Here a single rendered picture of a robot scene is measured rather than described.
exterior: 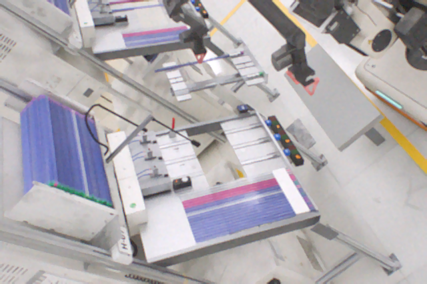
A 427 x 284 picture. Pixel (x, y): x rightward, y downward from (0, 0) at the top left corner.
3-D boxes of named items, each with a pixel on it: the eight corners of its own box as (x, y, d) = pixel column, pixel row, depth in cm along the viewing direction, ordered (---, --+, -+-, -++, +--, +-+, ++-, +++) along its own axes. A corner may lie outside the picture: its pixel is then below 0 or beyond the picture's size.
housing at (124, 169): (127, 151, 228) (123, 130, 219) (149, 231, 194) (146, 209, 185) (111, 155, 226) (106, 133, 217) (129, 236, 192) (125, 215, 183)
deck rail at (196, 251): (316, 220, 197) (318, 211, 193) (318, 224, 196) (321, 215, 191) (148, 267, 181) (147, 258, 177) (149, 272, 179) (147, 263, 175)
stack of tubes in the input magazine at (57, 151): (93, 119, 207) (37, 90, 190) (113, 205, 172) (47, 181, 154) (76, 137, 211) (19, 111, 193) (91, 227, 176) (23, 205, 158)
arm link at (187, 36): (209, 32, 237) (202, 17, 238) (188, 39, 233) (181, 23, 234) (203, 43, 248) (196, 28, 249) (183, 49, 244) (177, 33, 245)
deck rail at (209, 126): (255, 119, 244) (255, 110, 240) (256, 121, 243) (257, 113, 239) (118, 149, 228) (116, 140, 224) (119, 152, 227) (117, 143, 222)
